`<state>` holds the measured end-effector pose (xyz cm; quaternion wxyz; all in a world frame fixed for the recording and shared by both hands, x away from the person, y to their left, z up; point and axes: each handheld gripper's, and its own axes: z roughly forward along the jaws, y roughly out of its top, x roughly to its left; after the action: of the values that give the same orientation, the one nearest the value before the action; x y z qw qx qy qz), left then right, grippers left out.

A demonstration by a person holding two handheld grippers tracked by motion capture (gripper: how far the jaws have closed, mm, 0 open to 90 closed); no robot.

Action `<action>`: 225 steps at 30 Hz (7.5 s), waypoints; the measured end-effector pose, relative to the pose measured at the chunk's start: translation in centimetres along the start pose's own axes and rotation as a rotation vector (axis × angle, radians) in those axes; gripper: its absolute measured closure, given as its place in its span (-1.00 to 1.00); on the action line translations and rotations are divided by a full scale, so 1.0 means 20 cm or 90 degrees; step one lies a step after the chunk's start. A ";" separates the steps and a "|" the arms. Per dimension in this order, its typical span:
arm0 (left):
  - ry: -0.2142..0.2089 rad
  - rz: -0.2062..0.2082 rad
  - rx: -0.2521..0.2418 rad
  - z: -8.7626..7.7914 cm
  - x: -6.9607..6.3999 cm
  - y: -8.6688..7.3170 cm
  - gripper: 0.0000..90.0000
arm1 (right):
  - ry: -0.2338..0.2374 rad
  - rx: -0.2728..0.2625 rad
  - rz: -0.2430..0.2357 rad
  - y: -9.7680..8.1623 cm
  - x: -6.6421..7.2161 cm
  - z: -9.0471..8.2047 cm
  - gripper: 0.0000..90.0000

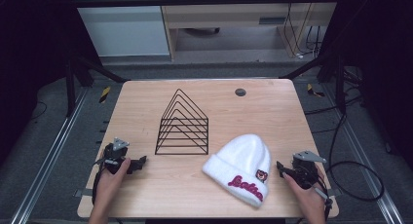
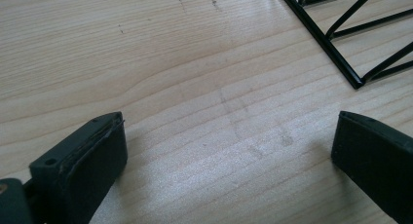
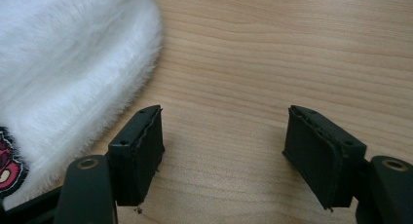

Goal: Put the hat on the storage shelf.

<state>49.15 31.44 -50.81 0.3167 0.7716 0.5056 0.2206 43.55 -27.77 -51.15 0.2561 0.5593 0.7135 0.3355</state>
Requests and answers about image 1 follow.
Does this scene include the black wire file rack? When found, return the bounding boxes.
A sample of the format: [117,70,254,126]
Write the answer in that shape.
[154,88,209,156]

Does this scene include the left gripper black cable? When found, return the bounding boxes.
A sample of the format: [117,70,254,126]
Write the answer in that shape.
[92,157,109,206]

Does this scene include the bundle of hanging desk cables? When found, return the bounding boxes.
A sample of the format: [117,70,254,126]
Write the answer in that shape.
[282,0,325,60]

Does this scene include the black looped floor cable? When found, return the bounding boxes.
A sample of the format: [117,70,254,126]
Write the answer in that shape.
[325,110,386,203]

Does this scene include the light wooden desk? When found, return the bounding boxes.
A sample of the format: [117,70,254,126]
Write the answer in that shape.
[157,0,343,60]

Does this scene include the white knit beanie hat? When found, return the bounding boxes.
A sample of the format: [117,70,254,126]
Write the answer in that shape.
[202,133,272,208]

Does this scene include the yellow black striped tape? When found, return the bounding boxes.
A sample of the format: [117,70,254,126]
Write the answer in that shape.
[306,83,326,98]
[98,85,112,105]

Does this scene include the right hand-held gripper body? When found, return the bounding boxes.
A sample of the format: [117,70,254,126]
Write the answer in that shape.
[290,150,327,191]

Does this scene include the person's right hand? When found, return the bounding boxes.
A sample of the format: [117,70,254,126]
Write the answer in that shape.
[282,171,326,216]

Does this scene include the white cabinet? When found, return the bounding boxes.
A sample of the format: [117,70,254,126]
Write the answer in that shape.
[68,0,171,58]

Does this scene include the black curtain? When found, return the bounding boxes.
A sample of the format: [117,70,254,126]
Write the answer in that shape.
[0,0,98,167]
[320,0,413,173]

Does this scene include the black metal stand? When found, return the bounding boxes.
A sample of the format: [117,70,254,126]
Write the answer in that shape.
[280,54,347,115]
[65,54,129,119]

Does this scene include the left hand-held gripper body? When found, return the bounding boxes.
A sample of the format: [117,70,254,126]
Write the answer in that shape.
[95,137,131,175]

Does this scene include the black horizontal metal bar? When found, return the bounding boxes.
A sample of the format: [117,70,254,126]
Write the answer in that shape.
[69,0,343,9]

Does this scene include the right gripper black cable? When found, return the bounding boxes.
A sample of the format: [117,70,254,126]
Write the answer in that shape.
[312,175,335,222]

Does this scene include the person's left hand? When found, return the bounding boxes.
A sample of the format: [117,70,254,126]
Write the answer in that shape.
[93,157,131,212]

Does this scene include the aluminium floor rail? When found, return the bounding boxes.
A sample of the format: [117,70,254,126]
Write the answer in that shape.
[9,86,90,224]
[321,83,405,224]

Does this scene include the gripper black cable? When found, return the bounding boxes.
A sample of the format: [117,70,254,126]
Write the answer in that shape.
[92,157,109,206]
[312,175,335,222]

